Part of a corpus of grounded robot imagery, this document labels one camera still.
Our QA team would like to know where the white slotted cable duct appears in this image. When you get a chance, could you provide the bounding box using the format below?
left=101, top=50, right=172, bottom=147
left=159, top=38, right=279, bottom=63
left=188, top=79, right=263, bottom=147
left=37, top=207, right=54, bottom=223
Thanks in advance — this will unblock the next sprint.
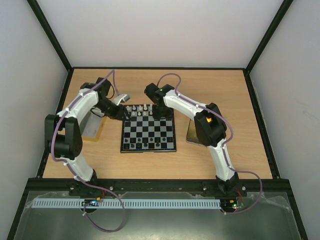
left=31, top=198, right=221, bottom=210

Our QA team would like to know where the black aluminium frame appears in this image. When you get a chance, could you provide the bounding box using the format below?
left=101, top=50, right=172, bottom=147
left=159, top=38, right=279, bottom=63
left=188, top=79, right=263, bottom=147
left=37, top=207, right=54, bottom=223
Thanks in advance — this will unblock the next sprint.
left=4, top=0, right=309, bottom=240

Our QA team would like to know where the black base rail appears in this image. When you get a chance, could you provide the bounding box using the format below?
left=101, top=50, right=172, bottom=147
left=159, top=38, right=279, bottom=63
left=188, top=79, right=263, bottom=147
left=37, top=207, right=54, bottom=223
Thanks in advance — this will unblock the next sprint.
left=25, top=177, right=291, bottom=196

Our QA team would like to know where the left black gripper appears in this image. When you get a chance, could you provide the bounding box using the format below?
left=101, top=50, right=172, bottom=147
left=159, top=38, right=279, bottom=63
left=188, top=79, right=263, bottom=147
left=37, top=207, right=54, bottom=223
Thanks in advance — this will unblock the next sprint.
left=94, top=98, right=131, bottom=122

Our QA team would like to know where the black silver chess board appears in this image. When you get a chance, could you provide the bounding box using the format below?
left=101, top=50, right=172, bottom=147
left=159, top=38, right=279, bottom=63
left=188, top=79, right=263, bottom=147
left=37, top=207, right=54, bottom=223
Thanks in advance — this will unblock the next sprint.
left=120, top=104, right=177, bottom=153

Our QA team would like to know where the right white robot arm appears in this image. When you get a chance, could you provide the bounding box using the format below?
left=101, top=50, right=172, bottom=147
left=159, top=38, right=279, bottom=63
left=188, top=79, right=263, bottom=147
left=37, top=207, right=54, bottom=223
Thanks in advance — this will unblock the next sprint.
left=144, top=83, right=239, bottom=196

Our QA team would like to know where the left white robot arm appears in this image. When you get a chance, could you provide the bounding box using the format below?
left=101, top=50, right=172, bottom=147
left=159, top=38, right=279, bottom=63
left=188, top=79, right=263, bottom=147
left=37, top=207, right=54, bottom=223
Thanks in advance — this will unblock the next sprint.
left=44, top=77, right=130, bottom=184

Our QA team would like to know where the silver gold tin lid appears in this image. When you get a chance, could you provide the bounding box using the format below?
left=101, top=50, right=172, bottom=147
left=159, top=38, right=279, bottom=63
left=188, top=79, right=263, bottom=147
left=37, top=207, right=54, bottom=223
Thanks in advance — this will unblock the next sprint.
left=80, top=111, right=105, bottom=142

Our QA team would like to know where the black rook piece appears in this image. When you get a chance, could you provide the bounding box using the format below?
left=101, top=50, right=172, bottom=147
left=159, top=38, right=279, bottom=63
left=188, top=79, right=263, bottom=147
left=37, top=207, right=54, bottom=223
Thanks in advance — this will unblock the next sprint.
left=123, top=143, right=130, bottom=149

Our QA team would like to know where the gold tin with black pieces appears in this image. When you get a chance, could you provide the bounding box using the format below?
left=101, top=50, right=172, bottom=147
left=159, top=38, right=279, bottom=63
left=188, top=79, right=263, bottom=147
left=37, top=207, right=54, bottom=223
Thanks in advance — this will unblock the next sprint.
left=185, top=120, right=204, bottom=146

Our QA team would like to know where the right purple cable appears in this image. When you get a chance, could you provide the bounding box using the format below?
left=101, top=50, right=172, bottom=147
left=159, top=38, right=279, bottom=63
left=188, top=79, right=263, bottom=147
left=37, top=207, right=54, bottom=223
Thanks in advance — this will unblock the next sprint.
left=157, top=72, right=263, bottom=216

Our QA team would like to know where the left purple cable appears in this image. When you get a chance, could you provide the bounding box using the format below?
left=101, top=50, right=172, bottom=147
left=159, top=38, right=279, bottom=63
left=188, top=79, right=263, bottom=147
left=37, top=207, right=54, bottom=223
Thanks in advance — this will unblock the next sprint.
left=50, top=69, right=126, bottom=232

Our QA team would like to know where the purple cable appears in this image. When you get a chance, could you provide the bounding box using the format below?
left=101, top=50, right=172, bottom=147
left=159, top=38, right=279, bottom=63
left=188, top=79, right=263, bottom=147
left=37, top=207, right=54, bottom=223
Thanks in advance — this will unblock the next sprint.
left=50, top=69, right=126, bottom=232
left=157, top=72, right=263, bottom=216

